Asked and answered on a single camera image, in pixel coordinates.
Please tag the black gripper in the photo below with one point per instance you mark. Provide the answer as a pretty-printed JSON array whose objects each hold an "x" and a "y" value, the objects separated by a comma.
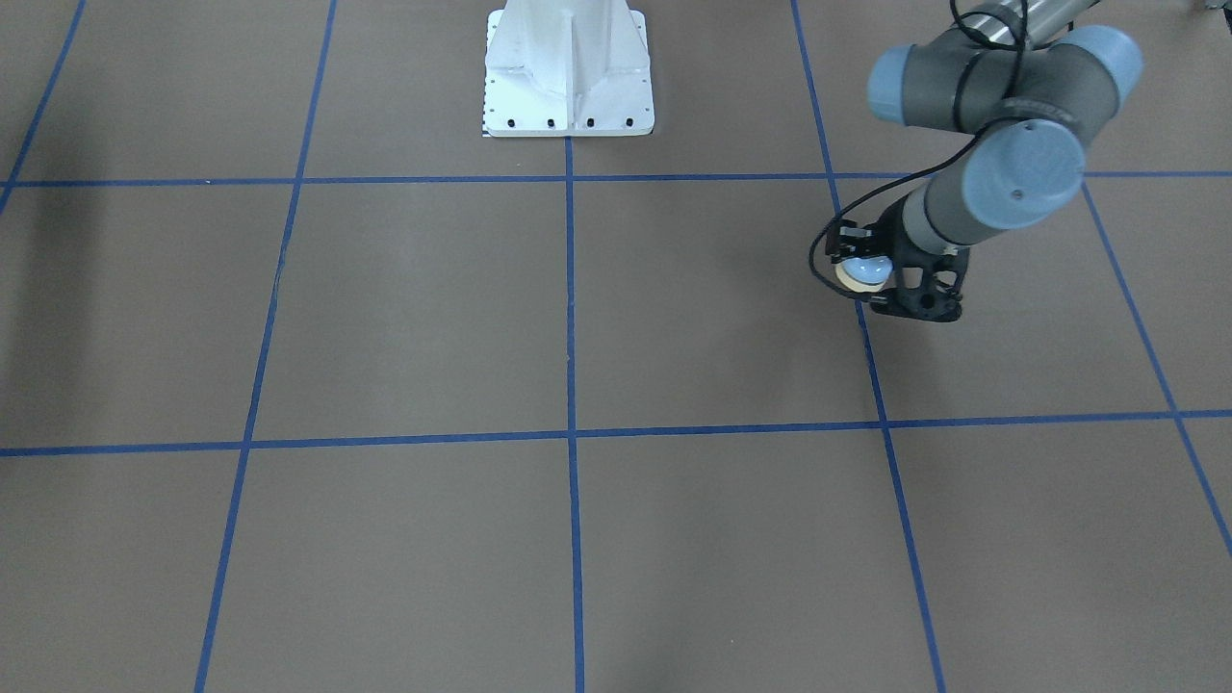
[{"x": 891, "y": 245}]

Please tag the white camera pillar with base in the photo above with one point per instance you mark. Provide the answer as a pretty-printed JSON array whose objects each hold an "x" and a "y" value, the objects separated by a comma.
[{"x": 567, "y": 69}]

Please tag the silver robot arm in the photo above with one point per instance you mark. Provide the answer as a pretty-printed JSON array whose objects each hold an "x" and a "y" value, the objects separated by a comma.
[{"x": 1030, "y": 91}]

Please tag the blue white call bell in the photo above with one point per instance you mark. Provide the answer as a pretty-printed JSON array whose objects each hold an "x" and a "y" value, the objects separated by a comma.
[{"x": 864, "y": 274}]

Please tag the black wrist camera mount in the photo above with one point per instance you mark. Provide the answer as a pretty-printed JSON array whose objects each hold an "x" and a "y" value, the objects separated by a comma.
[{"x": 925, "y": 287}]

